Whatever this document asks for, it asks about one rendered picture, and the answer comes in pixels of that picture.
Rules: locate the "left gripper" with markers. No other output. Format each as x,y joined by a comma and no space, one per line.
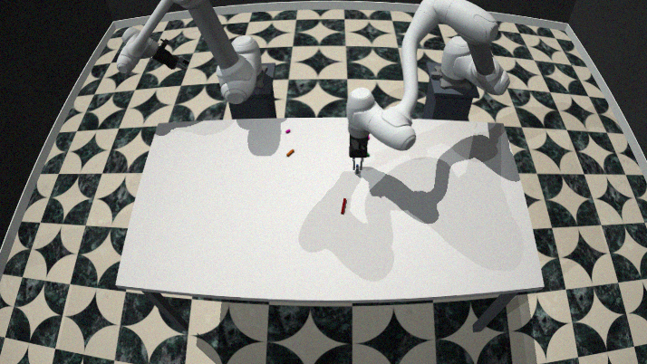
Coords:
358,136

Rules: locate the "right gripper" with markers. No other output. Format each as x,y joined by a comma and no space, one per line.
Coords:
164,56

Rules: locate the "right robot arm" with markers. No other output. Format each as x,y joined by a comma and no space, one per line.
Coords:
237,77

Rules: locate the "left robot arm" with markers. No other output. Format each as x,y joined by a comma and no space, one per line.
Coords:
478,29

